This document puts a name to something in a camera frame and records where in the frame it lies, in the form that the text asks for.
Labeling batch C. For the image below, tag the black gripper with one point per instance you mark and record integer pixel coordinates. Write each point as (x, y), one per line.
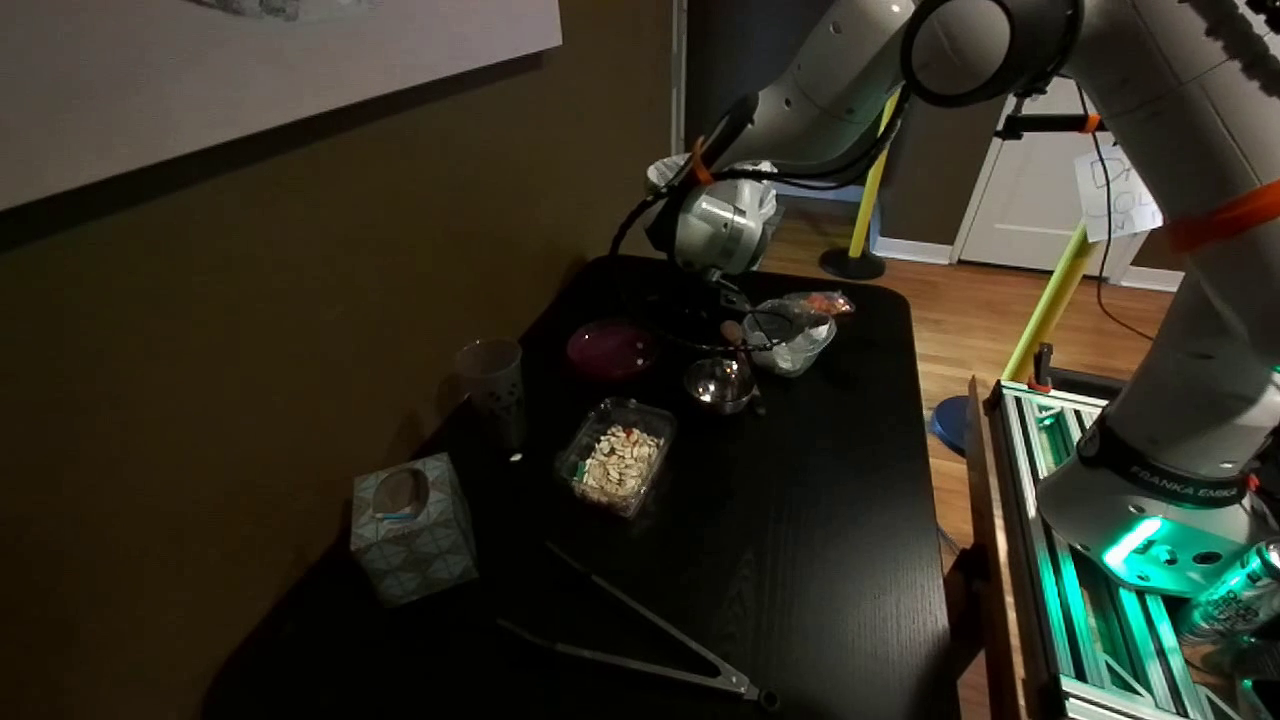
(696, 314)

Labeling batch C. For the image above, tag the maroon plastic plate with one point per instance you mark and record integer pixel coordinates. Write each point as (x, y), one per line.
(608, 352)

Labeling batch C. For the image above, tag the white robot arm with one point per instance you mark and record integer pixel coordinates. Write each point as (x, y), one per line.
(1182, 110)

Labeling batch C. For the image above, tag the black bin with white liner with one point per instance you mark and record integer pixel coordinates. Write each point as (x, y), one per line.
(710, 229)

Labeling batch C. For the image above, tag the small glass bowl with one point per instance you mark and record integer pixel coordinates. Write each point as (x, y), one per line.
(723, 387)

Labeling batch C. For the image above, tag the clear container with tissue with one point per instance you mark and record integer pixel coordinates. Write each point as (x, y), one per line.
(789, 333)

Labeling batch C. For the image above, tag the yellow pole with base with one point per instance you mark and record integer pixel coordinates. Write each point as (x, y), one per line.
(857, 262)

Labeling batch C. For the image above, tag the clear container of nuts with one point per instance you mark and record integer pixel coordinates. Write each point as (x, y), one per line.
(619, 453)

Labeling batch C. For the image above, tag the clear drinking glass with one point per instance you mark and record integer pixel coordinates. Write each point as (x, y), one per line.
(494, 387)

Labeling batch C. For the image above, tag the patterned tissue box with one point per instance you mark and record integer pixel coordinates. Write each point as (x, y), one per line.
(412, 531)

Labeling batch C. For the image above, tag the white door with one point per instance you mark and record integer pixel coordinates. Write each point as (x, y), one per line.
(1040, 186)

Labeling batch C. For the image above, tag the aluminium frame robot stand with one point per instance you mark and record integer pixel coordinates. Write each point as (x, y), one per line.
(1088, 636)

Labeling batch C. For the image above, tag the white wall picture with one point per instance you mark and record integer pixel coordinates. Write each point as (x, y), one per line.
(98, 91)

